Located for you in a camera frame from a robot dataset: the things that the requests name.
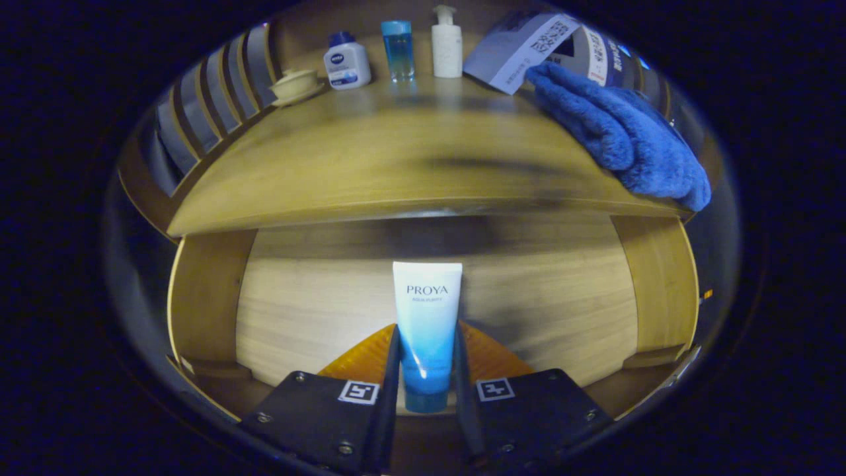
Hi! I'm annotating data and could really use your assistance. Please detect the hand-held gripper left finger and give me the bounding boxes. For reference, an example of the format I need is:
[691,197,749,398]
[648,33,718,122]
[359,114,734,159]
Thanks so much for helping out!
[238,323,403,475]

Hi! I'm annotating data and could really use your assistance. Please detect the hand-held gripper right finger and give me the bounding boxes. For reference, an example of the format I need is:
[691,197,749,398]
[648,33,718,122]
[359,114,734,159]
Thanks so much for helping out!
[453,321,612,467]

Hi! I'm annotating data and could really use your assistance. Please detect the white and blue tube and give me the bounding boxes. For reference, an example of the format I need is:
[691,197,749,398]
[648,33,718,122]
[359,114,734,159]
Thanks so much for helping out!
[393,261,463,414]

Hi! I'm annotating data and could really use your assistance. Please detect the wooden drawer with black knob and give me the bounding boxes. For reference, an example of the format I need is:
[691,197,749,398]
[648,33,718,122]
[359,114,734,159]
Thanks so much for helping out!
[165,210,703,463]

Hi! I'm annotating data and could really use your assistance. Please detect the wooden countertop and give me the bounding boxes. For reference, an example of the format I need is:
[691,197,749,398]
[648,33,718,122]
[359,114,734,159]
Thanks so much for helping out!
[167,63,695,237]

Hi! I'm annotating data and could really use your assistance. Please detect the wooden cabinet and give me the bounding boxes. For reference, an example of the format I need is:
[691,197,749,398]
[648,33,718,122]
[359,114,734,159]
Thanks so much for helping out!
[116,0,728,242]

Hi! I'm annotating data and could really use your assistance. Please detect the blue towel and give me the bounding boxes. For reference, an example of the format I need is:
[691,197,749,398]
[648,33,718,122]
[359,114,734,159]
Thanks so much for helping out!
[525,63,712,212]

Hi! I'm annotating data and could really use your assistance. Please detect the beige lidded ceramic cup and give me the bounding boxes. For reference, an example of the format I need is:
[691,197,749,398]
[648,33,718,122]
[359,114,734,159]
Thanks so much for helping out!
[268,68,326,107]

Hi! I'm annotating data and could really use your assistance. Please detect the white bottle with blue cap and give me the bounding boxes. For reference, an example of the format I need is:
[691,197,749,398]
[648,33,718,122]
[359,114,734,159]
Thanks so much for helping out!
[323,31,372,91]

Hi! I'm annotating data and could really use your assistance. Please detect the clear blue bottle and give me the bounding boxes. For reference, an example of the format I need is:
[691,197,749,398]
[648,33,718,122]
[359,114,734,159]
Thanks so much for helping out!
[381,20,416,83]

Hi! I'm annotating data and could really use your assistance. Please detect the lavender book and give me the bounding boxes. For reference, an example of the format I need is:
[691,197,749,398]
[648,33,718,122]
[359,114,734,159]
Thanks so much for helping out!
[463,10,582,95]

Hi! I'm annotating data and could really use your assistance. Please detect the white pump bottle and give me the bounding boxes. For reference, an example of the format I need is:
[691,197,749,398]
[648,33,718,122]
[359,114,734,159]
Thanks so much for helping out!
[432,5,463,79]

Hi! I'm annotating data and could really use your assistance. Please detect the dark blue book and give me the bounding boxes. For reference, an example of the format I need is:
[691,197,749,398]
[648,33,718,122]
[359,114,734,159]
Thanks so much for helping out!
[598,36,645,90]

